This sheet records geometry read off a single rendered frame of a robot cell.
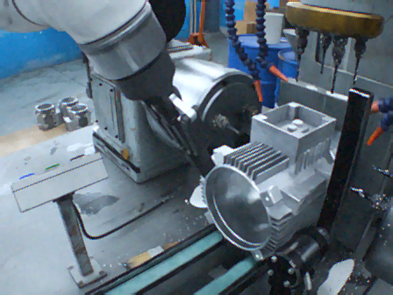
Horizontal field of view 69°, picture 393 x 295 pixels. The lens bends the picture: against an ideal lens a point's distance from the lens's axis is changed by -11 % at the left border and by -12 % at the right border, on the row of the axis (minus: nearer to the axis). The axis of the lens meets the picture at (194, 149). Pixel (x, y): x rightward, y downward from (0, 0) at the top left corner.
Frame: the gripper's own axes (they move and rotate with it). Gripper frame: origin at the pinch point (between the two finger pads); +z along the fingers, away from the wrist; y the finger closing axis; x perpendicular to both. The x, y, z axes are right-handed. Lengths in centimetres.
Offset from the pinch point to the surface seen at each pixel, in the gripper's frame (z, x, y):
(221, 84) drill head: 6.0, -18.8, 15.1
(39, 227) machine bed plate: 15, 35, 37
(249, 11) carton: 279, -411, 418
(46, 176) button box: -8.3, 19.5, 14.7
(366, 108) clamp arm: -6.9, -14.3, -20.8
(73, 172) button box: -5.2, 15.8, 14.2
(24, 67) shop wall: 121, -11, 547
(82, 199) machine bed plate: 22, 22, 41
